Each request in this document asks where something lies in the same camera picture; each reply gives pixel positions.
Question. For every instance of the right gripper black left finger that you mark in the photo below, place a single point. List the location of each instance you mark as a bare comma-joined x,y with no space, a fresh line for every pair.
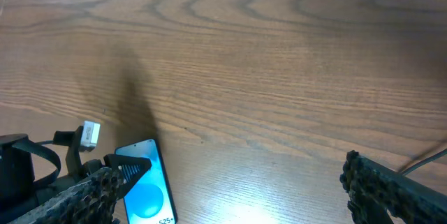
92,201

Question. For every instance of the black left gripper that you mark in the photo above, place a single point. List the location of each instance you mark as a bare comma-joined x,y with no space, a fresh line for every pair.
130,169

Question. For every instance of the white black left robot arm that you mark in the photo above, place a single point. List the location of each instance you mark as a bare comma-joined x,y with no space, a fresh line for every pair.
32,190

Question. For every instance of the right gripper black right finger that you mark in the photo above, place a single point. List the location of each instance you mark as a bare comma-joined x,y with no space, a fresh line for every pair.
378,194

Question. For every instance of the blue Galaxy smartphone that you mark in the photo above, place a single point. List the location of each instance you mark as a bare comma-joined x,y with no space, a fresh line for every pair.
150,201

